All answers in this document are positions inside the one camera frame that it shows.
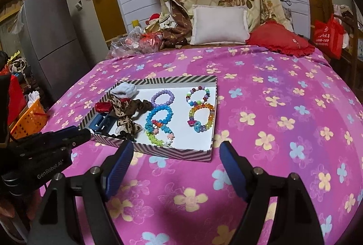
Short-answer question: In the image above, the blue claw hair clip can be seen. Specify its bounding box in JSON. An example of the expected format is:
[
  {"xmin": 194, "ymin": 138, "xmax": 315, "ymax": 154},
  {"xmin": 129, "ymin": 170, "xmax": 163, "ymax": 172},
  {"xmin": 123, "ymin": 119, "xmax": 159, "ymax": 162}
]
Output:
[{"xmin": 88, "ymin": 114, "xmax": 116, "ymax": 135}]

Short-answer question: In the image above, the green star bead bracelet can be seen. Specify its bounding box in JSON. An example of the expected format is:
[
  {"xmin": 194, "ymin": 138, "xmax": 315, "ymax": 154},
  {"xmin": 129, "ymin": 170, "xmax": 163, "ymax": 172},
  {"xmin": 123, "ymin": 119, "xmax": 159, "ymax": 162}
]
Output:
[{"xmin": 145, "ymin": 119, "xmax": 176, "ymax": 148}]

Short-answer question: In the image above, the striped box with white inside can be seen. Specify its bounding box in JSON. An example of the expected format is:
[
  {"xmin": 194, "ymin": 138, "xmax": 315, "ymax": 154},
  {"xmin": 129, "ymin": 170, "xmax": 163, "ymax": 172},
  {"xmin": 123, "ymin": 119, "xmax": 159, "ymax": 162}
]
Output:
[{"xmin": 78, "ymin": 74, "xmax": 218, "ymax": 163}]

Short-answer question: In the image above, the white fluffy scrunchie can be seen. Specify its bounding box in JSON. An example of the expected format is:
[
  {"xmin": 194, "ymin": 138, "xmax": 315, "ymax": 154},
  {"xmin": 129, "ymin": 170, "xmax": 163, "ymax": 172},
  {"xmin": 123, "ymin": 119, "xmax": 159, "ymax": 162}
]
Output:
[{"xmin": 110, "ymin": 82, "xmax": 138, "ymax": 99}]

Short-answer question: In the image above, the multicolour bead bracelet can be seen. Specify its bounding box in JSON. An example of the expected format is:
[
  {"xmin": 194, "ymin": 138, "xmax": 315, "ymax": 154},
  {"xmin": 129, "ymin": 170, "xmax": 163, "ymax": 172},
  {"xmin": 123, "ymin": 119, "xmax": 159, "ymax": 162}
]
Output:
[{"xmin": 185, "ymin": 85, "xmax": 211, "ymax": 105}]

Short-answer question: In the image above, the white small pillow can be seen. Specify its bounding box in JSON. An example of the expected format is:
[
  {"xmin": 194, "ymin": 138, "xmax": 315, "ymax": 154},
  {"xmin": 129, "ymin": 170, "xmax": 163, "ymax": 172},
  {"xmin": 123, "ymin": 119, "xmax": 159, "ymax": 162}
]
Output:
[{"xmin": 190, "ymin": 5, "xmax": 250, "ymax": 46}]

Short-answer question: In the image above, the red bow hair clip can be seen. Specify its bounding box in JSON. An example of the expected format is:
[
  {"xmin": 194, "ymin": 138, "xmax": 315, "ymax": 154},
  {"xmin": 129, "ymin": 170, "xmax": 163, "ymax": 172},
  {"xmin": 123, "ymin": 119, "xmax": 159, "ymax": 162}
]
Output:
[{"xmin": 95, "ymin": 101, "xmax": 113, "ymax": 114}]

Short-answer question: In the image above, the leopard print bow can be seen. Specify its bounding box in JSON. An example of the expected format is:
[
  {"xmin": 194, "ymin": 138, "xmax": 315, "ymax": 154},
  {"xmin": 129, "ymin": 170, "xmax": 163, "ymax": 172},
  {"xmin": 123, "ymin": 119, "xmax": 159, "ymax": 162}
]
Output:
[{"xmin": 109, "ymin": 94, "xmax": 142, "ymax": 136}]

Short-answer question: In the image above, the clear plastic bag with items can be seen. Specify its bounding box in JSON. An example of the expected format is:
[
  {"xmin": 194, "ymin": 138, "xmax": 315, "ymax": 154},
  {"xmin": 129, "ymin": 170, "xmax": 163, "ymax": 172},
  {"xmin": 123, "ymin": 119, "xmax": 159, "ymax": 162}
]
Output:
[{"xmin": 106, "ymin": 27, "xmax": 162, "ymax": 59}]

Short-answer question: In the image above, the red heart cushion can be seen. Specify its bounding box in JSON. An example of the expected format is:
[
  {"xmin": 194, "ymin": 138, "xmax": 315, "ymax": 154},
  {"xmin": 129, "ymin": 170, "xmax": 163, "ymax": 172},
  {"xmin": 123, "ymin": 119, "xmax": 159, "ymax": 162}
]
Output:
[{"xmin": 246, "ymin": 20, "xmax": 315, "ymax": 57}]

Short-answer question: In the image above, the red box left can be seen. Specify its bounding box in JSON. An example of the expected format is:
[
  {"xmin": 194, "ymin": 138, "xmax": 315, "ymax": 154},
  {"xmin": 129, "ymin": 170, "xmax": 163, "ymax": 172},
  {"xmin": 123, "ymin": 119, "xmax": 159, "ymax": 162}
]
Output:
[{"xmin": 1, "ymin": 74, "xmax": 27, "ymax": 126}]

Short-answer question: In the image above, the santa plush toy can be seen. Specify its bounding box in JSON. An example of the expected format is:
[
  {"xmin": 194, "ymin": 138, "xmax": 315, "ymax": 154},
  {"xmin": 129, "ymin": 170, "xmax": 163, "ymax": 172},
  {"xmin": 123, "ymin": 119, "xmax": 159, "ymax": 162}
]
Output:
[{"xmin": 145, "ymin": 14, "xmax": 161, "ymax": 33}]

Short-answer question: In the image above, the brown scrunchie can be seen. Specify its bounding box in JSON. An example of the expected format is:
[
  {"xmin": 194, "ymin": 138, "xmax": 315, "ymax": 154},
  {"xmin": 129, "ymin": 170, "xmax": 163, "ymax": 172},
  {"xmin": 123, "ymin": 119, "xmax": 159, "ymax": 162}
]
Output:
[{"xmin": 125, "ymin": 99, "xmax": 154, "ymax": 117}]

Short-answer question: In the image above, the red shopping bag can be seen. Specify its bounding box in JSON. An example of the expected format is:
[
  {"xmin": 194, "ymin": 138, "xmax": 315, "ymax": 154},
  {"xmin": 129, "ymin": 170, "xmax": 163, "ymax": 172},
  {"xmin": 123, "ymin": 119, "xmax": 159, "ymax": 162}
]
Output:
[{"xmin": 313, "ymin": 14, "xmax": 345, "ymax": 60}]

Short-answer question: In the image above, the black scrunchie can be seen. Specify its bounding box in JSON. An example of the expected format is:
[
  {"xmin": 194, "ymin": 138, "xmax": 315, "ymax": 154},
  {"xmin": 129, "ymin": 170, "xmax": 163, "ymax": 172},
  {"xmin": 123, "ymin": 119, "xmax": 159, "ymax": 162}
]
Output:
[{"xmin": 117, "ymin": 130, "xmax": 135, "ymax": 142}]

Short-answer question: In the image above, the purple bead bracelet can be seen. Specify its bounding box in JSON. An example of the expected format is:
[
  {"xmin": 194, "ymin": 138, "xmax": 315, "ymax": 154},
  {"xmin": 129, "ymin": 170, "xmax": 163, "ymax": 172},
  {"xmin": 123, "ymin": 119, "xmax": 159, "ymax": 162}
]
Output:
[{"xmin": 150, "ymin": 88, "xmax": 176, "ymax": 108}]

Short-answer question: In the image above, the white cloth in basket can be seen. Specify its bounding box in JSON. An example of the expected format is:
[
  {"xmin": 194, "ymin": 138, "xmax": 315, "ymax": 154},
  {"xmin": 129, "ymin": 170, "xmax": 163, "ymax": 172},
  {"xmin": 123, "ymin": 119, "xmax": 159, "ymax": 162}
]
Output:
[{"xmin": 27, "ymin": 91, "xmax": 40, "ymax": 107}]

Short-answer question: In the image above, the pink floral bed sheet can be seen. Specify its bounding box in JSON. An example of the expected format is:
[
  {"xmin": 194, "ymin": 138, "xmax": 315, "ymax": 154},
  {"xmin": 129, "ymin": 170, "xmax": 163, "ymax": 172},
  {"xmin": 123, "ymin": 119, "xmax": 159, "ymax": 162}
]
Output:
[{"xmin": 45, "ymin": 47, "xmax": 362, "ymax": 244}]

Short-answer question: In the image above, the grey refrigerator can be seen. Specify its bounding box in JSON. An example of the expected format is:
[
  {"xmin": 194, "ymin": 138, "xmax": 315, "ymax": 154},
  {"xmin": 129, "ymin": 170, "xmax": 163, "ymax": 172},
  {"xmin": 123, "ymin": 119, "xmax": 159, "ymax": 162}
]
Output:
[{"xmin": 18, "ymin": 0, "xmax": 90, "ymax": 101}]

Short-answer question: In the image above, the orange amber bead bracelet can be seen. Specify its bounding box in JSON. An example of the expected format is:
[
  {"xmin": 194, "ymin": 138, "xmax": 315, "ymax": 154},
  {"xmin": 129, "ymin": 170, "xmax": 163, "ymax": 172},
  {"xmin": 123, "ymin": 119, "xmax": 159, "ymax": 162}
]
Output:
[{"xmin": 186, "ymin": 102, "xmax": 216, "ymax": 133}]

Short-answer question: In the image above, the orange plastic basket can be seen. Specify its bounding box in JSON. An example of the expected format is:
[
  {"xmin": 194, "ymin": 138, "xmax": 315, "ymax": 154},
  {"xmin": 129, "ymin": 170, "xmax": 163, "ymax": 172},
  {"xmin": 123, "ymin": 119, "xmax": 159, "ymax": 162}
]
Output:
[{"xmin": 10, "ymin": 98, "xmax": 48, "ymax": 139}]

